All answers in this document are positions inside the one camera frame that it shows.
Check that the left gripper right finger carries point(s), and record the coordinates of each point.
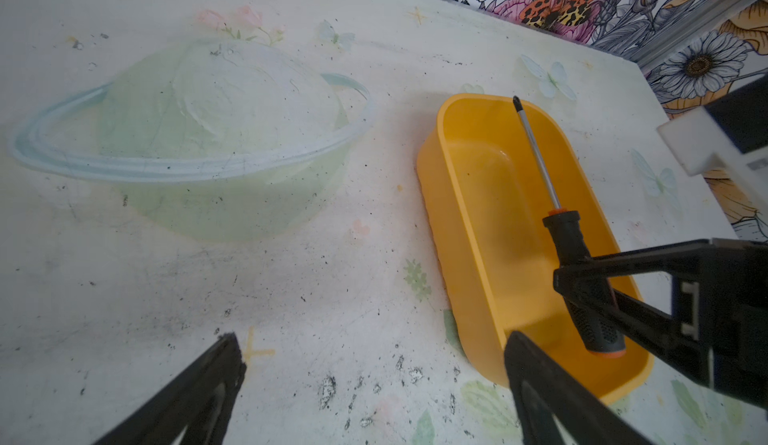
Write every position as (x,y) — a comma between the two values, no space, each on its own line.
(547,399)

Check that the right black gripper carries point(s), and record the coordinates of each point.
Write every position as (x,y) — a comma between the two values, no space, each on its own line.
(716,334)

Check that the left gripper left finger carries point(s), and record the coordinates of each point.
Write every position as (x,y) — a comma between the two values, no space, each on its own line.
(195,407)

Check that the orange black handled screwdriver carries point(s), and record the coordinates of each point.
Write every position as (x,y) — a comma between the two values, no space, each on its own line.
(598,336)

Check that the yellow plastic bin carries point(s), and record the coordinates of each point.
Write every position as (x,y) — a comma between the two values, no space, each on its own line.
(486,202)

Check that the right aluminium corner post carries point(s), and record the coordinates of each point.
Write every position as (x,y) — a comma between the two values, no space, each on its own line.
(688,20)

